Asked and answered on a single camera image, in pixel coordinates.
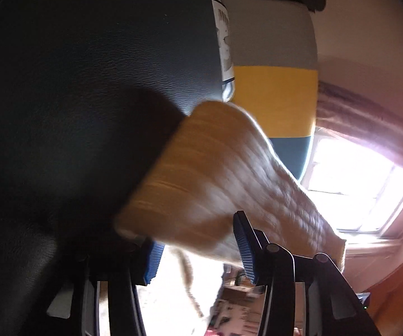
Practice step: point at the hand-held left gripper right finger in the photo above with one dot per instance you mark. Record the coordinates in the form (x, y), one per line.
(245, 248)

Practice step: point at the grey yellow teal chair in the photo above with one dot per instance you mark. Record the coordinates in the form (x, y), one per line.
(275, 94)

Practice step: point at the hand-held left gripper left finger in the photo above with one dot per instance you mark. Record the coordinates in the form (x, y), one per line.
(152, 262)

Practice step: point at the cream knit sweater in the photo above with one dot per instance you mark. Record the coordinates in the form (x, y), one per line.
(222, 175)

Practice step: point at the bright window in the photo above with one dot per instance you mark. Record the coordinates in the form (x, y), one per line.
(355, 182)

